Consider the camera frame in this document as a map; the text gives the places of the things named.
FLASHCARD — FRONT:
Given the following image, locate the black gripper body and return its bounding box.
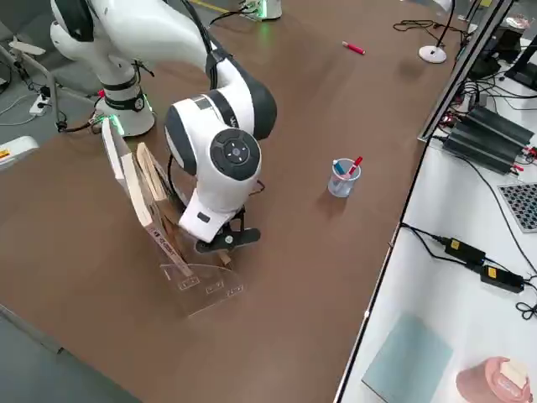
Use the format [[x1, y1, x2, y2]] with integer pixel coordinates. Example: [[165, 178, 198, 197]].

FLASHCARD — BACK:
[[216, 207, 248, 239]]

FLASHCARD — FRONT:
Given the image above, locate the black covered book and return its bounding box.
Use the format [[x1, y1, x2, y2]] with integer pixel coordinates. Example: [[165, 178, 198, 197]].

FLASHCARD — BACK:
[[136, 141, 196, 280]]

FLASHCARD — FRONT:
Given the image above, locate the clear acrylic storage rack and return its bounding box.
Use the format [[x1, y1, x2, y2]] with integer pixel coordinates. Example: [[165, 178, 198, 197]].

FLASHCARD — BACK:
[[157, 196, 248, 319]]

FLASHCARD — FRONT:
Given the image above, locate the light blue pen cup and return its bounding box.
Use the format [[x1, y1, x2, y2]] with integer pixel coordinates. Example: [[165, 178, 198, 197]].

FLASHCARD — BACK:
[[327, 158, 362, 198]]

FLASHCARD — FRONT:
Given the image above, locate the grey-green flat pad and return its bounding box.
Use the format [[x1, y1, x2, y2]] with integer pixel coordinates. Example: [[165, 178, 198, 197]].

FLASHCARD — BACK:
[[361, 314, 454, 403]]

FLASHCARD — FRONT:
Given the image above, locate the white power strip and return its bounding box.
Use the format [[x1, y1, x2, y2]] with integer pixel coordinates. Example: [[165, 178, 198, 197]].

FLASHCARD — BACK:
[[29, 94, 54, 117]]

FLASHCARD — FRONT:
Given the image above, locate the black power adapter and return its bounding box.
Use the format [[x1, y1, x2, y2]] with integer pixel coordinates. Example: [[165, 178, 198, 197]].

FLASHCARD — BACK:
[[480, 264, 525, 293], [444, 237, 487, 264]]

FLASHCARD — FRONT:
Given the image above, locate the white side table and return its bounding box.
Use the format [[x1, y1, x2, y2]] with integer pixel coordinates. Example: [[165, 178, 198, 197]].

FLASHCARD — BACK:
[[335, 0, 537, 403]]

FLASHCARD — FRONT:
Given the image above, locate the white desk lamp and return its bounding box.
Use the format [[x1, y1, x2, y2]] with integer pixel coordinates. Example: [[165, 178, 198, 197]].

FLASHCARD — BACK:
[[418, 0, 459, 64]]

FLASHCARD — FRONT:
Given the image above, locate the black finned power supply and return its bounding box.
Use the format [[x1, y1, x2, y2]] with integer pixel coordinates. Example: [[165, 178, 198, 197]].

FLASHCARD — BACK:
[[442, 104, 536, 175]]

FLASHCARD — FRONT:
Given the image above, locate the checkered calibration board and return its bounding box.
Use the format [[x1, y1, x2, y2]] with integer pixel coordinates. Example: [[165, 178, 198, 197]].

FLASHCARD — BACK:
[[498, 182, 537, 232]]

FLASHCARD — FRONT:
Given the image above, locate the pink round dispenser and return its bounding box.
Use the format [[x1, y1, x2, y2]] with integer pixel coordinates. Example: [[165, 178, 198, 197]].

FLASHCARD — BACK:
[[456, 356, 532, 403]]

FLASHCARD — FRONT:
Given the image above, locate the black lamp cable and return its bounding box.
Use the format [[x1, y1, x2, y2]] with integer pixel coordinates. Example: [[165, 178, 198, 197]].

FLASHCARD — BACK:
[[393, 18, 471, 43]]

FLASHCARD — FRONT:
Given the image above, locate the aluminium table rail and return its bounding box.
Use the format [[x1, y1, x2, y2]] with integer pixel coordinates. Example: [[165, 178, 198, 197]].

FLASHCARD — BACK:
[[417, 0, 511, 144]]

